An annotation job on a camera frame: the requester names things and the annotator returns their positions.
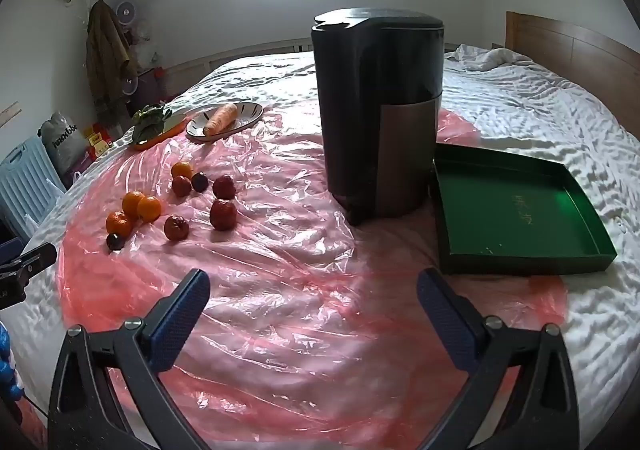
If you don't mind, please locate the orange plate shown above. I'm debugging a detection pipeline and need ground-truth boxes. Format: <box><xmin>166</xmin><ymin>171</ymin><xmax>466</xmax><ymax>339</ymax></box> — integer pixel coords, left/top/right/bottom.
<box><xmin>127</xmin><ymin>112</ymin><xmax>188</xmax><ymax>151</ymax></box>

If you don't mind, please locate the pink plastic sheet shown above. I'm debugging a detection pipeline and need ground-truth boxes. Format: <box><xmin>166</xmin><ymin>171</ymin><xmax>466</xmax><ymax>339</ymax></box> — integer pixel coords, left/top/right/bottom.
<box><xmin>57</xmin><ymin>102</ymin><xmax>568</xmax><ymax>450</ymax></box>

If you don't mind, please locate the white striped plate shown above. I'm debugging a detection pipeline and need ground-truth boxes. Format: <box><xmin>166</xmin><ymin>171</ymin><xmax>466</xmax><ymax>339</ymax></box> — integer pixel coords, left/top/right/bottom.
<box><xmin>185</xmin><ymin>101</ymin><xmax>264</xmax><ymax>142</ymax></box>

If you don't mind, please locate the crumpled white cloth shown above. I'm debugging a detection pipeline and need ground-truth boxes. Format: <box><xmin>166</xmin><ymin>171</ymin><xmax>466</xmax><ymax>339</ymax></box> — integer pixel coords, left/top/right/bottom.
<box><xmin>444</xmin><ymin>43</ymin><xmax>533</xmax><ymax>71</ymax></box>

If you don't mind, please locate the carrot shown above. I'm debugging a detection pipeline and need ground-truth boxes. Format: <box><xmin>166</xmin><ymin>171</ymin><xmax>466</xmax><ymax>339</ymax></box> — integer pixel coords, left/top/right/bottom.
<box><xmin>203</xmin><ymin>103</ymin><xmax>239</xmax><ymax>137</ymax></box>

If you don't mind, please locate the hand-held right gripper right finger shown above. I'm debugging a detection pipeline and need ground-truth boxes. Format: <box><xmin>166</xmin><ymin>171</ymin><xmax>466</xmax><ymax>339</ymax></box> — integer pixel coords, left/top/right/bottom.
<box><xmin>416</xmin><ymin>267</ymin><xmax>581</xmax><ymax>450</ymax></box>

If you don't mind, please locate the light blue ribbed panel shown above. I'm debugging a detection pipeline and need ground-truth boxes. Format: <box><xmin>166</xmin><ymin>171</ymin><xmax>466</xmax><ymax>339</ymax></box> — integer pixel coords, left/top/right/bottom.
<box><xmin>0</xmin><ymin>137</ymin><xmax>67</xmax><ymax>241</ymax></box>

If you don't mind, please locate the wooden headboard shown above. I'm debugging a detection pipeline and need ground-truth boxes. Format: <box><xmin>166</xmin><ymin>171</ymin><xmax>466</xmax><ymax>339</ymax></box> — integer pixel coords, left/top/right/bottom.
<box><xmin>505</xmin><ymin>11</ymin><xmax>640</xmax><ymax>143</ymax></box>

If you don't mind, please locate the person's left hand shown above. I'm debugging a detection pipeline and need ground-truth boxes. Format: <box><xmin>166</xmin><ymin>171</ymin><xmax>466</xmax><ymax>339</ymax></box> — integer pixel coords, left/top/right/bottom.
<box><xmin>0</xmin><ymin>319</ymin><xmax>15</xmax><ymax>403</ymax></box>

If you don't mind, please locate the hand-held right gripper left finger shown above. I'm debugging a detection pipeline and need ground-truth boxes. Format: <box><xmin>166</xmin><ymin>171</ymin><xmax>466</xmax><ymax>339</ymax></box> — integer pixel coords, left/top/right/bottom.
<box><xmin>47</xmin><ymin>268</ymin><xmax>213</xmax><ymax>450</ymax></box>

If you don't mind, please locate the green leafy vegetable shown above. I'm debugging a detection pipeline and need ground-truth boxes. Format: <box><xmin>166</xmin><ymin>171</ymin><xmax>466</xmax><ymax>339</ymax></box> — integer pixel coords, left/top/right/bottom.
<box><xmin>131</xmin><ymin>102</ymin><xmax>173</xmax><ymax>145</ymax></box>

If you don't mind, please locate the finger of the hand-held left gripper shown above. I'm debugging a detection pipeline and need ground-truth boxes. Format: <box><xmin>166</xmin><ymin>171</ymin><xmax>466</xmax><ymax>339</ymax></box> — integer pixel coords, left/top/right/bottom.
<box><xmin>0</xmin><ymin>236</ymin><xmax>25</xmax><ymax>263</ymax></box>
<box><xmin>10</xmin><ymin>242</ymin><xmax>58</xmax><ymax>281</ymax></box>

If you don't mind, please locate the black and bronze electric kettle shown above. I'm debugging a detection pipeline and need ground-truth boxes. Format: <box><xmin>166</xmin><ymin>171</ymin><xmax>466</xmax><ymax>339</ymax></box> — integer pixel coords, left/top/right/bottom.
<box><xmin>310</xmin><ymin>7</ymin><xmax>446</xmax><ymax>227</ymax></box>

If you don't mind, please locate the red and yellow box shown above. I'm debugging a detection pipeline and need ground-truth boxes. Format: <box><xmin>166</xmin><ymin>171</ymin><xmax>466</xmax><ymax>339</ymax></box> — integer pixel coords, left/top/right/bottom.
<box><xmin>82</xmin><ymin>125</ymin><xmax>115</xmax><ymax>160</ymax></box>

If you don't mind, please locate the green cardboard tray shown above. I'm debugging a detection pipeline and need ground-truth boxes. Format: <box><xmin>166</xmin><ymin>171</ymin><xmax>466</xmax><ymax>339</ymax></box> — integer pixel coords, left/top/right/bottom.
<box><xmin>431</xmin><ymin>142</ymin><xmax>617</xmax><ymax>277</ymax></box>

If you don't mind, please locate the grey printed bag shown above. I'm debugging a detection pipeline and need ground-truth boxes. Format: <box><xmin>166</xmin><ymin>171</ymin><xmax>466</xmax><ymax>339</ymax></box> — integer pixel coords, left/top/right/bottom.
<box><xmin>39</xmin><ymin>111</ymin><xmax>90</xmax><ymax>176</ymax></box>

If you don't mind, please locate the brown hanging coat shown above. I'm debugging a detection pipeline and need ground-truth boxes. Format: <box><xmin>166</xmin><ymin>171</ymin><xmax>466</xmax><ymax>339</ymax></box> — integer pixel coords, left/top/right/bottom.
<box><xmin>86</xmin><ymin>0</ymin><xmax>140</xmax><ymax>131</ymax></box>

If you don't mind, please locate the dark maroon cabinet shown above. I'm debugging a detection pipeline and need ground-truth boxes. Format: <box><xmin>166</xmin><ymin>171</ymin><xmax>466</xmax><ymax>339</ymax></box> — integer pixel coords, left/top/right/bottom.
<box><xmin>135</xmin><ymin>67</ymin><xmax>170</xmax><ymax>106</ymax></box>

